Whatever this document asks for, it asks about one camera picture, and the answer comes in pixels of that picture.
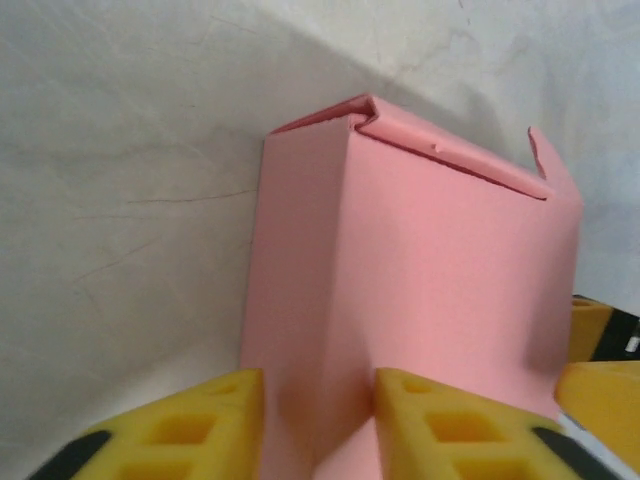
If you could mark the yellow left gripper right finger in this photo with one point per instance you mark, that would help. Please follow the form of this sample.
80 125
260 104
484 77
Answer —
440 450

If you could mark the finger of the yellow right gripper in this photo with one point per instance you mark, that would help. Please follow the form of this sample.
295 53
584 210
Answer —
605 400
590 330

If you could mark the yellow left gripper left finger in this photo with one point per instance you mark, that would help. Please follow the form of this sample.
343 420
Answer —
200 450

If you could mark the pink paper box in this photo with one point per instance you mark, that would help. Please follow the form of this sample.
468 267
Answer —
425 275

